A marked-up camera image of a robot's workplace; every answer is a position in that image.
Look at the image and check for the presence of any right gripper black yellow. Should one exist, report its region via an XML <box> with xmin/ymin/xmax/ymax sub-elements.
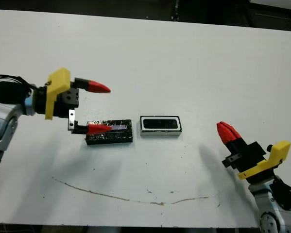
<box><xmin>216</xmin><ymin>121</ymin><xmax>291</xmax><ymax>185</ymax></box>

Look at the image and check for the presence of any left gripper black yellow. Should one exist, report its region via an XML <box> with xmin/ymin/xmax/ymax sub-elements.
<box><xmin>34</xmin><ymin>68</ymin><xmax>113</xmax><ymax>135</ymax></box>

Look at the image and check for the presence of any black camera box lid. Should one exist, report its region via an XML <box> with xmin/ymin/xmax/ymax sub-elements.
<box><xmin>85</xmin><ymin>118</ymin><xmax>134</xmax><ymax>146</ymax></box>

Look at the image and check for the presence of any black camera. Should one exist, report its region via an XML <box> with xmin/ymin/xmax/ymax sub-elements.
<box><xmin>143</xmin><ymin>118</ymin><xmax>179</xmax><ymax>129</ymax></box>

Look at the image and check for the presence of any dark metal pole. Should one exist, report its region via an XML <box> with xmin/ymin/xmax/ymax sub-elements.
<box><xmin>171</xmin><ymin>0</ymin><xmax>180</xmax><ymax>21</ymax></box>

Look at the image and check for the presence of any camera box base white inside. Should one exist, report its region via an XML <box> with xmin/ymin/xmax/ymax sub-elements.
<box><xmin>139</xmin><ymin>115</ymin><xmax>183</xmax><ymax>138</ymax></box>

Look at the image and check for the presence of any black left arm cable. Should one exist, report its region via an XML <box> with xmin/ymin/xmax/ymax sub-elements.
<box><xmin>0</xmin><ymin>74</ymin><xmax>37</xmax><ymax>91</ymax></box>

